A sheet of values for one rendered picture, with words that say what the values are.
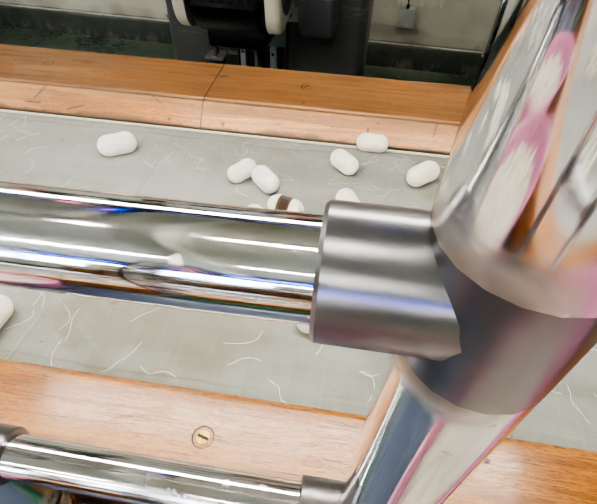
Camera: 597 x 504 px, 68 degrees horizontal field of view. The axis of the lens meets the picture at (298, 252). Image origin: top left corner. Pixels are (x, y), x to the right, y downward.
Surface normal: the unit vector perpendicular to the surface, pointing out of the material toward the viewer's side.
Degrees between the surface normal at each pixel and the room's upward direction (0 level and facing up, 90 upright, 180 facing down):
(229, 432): 0
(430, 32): 88
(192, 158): 0
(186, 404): 0
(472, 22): 89
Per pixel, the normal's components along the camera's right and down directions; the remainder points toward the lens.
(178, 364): 0.02, -0.69
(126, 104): -0.09, 0.03
